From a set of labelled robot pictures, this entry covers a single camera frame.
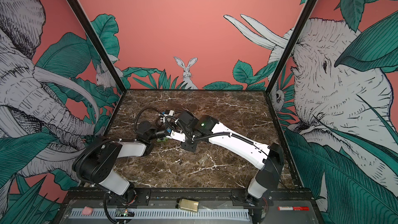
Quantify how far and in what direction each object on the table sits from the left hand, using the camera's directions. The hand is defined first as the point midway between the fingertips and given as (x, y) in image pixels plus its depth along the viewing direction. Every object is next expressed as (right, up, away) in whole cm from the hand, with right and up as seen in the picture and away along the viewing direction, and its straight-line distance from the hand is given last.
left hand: (185, 128), depth 74 cm
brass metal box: (+3, -34, -5) cm, 35 cm away
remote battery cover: (+8, -20, +13) cm, 25 cm away
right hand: (-1, -6, -2) cm, 6 cm away
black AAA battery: (-4, -20, +12) cm, 24 cm away
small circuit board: (-28, -38, -4) cm, 48 cm away
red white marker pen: (+53, -37, -3) cm, 64 cm away
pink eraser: (-44, -37, -5) cm, 58 cm away
